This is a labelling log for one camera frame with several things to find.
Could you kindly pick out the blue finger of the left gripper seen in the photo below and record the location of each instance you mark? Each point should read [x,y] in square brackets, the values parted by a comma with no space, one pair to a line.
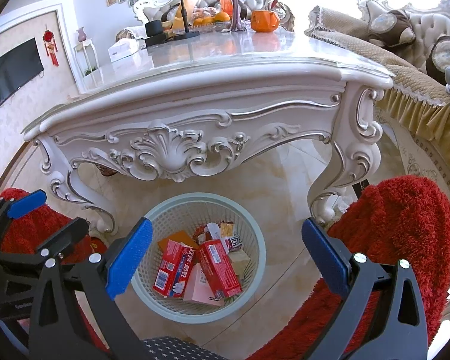
[23,206]

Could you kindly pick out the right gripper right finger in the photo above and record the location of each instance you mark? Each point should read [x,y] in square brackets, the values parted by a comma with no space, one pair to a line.
[398,329]

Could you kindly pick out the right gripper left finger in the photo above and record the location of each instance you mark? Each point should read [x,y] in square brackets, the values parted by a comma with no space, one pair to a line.
[57,328]

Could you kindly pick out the red toothpaste box front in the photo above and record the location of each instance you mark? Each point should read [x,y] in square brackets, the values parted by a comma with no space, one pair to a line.
[174,270]

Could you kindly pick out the red toothpaste box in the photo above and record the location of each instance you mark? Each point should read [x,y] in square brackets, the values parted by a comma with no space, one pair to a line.
[218,269]
[174,270]

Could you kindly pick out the red toothpaste box back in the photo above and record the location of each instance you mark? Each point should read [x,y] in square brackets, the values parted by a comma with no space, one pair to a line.
[218,269]

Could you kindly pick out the light pink carton box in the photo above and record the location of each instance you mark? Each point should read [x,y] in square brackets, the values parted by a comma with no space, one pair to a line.
[198,290]

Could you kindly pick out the orange box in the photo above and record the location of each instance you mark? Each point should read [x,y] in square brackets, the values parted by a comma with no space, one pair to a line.
[179,237]

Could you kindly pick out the silver-red wrapper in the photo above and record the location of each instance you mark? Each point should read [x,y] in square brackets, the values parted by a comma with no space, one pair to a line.
[233,243]

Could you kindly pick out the red wrapper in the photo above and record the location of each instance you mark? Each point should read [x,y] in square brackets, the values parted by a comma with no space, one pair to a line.
[202,235]

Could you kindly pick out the star-patterned navy stool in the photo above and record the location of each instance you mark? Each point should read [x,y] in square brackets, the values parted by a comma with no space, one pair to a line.
[172,348]

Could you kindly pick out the side beige sofa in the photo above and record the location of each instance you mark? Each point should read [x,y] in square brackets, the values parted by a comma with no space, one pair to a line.
[415,113]

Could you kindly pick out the red knot ornament far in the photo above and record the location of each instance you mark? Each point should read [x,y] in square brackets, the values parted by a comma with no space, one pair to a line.
[50,46]

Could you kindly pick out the white side stand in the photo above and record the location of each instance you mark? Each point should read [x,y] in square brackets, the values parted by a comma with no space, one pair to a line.
[85,53]

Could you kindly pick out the pale green mesh wastebasket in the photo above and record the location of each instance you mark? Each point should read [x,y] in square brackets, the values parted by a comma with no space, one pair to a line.
[223,217]

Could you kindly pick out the ornate white coffee table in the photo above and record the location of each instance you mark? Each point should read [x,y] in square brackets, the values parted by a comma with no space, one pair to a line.
[206,105]

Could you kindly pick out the white tissue pack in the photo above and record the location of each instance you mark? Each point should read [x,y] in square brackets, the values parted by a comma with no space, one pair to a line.
[123,48]

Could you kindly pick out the black speaker box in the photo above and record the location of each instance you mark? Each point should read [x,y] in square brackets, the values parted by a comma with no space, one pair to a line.
[155,34]

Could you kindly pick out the fruit tray with oranges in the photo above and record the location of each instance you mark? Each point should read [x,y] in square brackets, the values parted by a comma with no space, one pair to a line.
[210,19]

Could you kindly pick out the orange mug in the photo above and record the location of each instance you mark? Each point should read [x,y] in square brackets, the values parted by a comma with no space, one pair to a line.
[264,21]

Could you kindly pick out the far cream sofa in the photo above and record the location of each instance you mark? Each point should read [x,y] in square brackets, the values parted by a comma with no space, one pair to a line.
[146,10]

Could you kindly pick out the red gift box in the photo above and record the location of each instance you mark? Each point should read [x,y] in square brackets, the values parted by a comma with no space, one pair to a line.
[226,6]

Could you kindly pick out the wall-mounted black television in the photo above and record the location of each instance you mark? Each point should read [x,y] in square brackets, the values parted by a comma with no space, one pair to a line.
[17,67]

